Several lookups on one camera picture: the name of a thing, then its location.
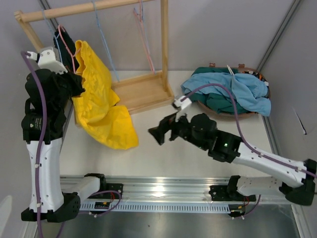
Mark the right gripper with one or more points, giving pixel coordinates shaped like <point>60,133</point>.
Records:
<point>165,124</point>

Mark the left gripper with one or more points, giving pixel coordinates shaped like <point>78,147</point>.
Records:
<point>77,79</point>

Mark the yellow shorts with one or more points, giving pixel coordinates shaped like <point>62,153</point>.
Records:
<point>97,109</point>

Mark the black shorts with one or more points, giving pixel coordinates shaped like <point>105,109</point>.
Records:
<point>61,49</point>

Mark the dark green shorts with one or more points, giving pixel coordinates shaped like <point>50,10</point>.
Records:
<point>213,102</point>

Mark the pink hanger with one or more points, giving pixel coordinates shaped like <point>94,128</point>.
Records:
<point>69,49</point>
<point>146,39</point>

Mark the light blue shorts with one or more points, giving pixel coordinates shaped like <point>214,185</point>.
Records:
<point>249,93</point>

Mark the camouflage patterned shorts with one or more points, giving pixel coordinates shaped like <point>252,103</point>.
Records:
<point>257,75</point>

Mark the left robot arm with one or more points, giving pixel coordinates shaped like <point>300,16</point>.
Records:
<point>42,128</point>

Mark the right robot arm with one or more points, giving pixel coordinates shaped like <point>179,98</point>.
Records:
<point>293,179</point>

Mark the wooden clothes rack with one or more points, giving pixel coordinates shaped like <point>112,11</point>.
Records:
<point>139,93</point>

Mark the pink translucent plastic basin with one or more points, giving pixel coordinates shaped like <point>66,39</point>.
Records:
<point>238,69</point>

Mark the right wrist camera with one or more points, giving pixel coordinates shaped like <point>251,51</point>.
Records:
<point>182,105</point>

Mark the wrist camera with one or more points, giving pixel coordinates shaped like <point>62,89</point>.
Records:
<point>48,58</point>
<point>182,105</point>

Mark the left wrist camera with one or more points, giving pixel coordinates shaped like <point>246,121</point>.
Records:
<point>48,58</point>

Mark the aluminium mounting rail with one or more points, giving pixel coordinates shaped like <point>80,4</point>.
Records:
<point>170,190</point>

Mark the slotted cable duct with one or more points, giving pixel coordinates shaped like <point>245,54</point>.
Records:
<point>94,206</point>

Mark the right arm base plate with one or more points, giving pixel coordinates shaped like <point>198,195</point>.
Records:
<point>226,193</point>

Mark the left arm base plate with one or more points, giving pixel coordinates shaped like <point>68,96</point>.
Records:
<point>114,187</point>

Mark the aluminium corner wall profile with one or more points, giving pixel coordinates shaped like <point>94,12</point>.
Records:
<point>290,14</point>

